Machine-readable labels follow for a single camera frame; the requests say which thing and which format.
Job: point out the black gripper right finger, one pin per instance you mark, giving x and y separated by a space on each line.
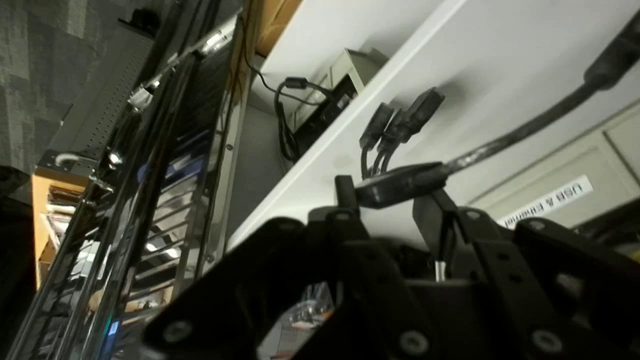
547 280

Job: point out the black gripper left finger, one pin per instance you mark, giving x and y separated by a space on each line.
280 280

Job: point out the wooden shelf unit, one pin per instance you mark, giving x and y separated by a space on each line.
38 213

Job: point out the brown cardboard box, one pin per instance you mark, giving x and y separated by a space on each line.
276 21

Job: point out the metal storage cabinet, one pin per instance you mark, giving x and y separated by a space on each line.
467 53

